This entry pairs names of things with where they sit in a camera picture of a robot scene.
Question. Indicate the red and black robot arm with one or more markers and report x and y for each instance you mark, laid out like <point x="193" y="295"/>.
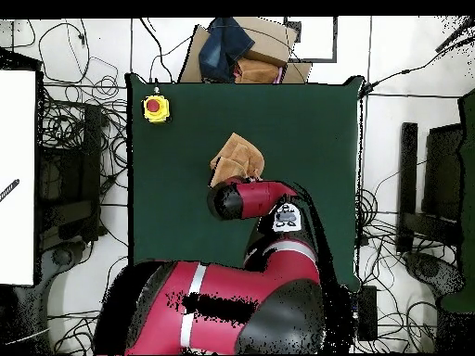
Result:
<point x="256" y="198"/>

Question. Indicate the black power box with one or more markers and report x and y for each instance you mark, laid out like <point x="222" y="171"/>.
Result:
<point x="367" y="315"/>

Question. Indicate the black square frame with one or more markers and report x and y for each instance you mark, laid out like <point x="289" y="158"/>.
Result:
<point x="335" y="40"/>

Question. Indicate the black stand frame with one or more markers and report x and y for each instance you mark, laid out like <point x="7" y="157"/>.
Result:
<point x="443" y="174"/>

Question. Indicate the black floor bar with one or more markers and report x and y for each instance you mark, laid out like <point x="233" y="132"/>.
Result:
<point x="407" y="185"/>

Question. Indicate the white board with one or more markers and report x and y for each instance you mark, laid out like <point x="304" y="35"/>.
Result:
<point x="16" y="178"/>

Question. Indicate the black striped rod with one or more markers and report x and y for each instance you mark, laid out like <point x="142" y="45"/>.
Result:
<point x="9" y="190"/>

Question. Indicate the yellow emergency stop button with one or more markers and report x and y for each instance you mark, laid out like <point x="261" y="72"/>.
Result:
<point x="156" y="108"/>

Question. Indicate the orange-brown folded cloth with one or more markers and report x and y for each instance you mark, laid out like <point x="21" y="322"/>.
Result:
<point x="258" y="70"/>

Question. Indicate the tan terry towel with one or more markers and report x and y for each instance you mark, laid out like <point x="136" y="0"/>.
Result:
<point x="237" y="152"/>

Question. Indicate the dark grey stand base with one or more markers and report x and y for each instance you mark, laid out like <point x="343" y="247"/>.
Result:
<point x="61" y="257"/>
<point x="430" y="269"/>

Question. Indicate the brown cardboard box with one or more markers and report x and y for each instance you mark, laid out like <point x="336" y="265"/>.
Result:
<point x="271" y="40"/>

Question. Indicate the dark green table cloth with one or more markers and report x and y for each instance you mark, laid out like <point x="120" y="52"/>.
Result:
<point x="297" y="129"/>

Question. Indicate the black equipment rack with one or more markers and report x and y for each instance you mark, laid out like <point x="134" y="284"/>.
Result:
<point x="70" y="185"/>

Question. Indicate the blue denim jeans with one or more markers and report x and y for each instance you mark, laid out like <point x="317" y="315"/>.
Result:
<point x="222" y="48"/>

